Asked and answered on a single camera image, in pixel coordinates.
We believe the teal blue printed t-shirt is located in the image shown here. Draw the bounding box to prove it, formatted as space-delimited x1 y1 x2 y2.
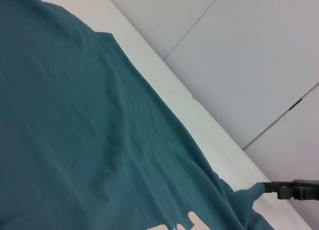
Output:
0 0 266 230

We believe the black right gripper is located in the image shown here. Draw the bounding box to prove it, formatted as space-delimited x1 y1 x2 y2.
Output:
261 179 319 201

